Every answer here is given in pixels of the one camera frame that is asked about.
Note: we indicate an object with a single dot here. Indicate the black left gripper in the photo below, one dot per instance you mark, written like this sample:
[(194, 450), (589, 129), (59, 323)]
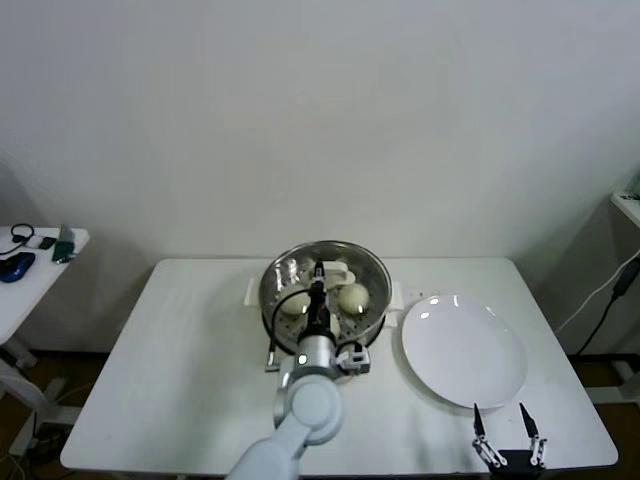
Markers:
[(317, 310)]

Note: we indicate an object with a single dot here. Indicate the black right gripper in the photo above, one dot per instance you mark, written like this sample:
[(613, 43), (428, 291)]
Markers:
[(515, 459)]

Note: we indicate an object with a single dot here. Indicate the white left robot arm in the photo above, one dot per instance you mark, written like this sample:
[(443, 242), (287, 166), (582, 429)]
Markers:
[(310, 405)]

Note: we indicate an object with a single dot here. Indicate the white round plate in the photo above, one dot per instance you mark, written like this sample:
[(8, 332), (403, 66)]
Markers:
[(460, 350)]

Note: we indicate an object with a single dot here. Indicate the small black device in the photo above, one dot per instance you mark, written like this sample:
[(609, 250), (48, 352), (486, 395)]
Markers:
[(46, 243)]

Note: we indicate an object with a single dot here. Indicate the white side table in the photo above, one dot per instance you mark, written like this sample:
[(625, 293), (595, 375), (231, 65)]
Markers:
[(40, 280)]

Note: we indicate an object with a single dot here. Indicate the blue computer mouse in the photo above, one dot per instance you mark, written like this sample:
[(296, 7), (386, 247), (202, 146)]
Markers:
[(15, 267)]

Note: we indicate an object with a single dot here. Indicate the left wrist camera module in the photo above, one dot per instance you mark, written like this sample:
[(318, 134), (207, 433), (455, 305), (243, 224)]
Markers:
[(355, 361)]

